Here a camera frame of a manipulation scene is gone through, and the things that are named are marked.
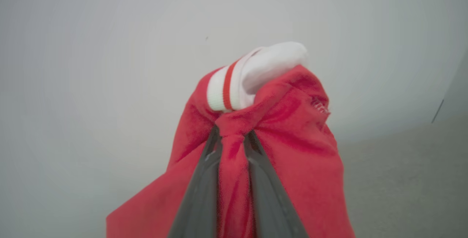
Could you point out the red garment with white trim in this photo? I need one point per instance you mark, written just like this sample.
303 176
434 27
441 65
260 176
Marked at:
303 165

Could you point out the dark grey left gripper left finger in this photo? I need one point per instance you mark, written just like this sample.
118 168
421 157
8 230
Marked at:
199 201

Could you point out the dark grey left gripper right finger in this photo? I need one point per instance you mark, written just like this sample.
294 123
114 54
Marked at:
270 205

